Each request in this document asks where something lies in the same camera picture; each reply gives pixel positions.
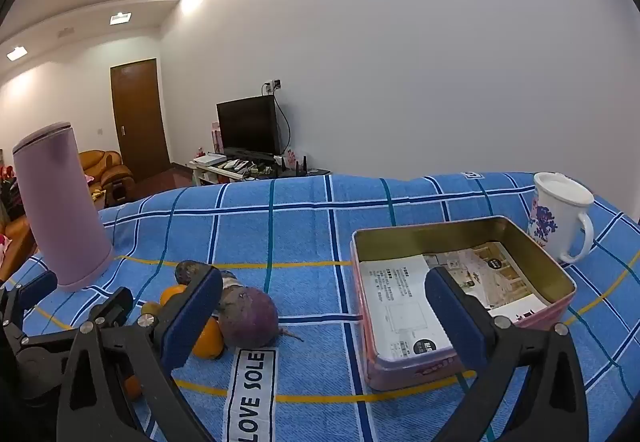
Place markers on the ceiling air vent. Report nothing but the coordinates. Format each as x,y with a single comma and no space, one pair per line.
65,32

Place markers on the flat white box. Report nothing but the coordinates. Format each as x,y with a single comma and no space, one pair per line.
210,159

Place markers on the orange leather sofa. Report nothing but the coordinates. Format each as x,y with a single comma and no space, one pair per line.
15,242

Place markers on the purple beetroot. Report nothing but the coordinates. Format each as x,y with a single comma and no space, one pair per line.
250,317

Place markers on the white television stand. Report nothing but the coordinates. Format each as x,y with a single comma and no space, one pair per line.
200,174

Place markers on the lilac thermos bottle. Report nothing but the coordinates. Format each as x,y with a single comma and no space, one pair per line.
60,202

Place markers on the orange leather armchair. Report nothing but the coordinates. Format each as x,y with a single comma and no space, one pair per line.
112,174

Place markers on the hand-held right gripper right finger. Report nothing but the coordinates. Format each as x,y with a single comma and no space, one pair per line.
452,317

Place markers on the pink metal tin box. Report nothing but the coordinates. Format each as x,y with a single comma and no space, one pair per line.
390,234

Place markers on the rectangular ceiling light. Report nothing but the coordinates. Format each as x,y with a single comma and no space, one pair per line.
16,53
120,18

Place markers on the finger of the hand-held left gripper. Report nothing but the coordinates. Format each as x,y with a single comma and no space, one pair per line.
35,287
117,304

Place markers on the white mug with blue print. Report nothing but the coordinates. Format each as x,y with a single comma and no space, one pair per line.
550,227

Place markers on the black television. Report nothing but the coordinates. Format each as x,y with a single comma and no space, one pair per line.
247,124

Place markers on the cut purple yam piece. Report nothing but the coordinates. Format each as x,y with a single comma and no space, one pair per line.
231,283

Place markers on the white remote control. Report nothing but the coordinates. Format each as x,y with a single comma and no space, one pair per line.
234,165

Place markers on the brown wooden door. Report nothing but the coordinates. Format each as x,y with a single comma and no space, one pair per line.
140,122

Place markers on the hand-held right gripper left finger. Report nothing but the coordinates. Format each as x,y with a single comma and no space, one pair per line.
192,317

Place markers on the dark passion fruit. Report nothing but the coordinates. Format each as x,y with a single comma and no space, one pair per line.
186,272

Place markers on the pink floral box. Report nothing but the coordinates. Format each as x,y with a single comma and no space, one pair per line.
290,156

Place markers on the tall pink box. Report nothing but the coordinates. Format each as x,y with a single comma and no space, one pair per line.
216,137

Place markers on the blue plaid cloth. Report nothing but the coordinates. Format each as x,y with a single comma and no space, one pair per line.
310,232

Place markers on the pink floral cushion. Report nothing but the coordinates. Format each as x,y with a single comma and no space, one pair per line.
89,179

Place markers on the black router with antennas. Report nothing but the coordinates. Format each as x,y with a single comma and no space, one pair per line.
295,170

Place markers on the white wall socket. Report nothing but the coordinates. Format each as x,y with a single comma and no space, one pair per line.
274,85

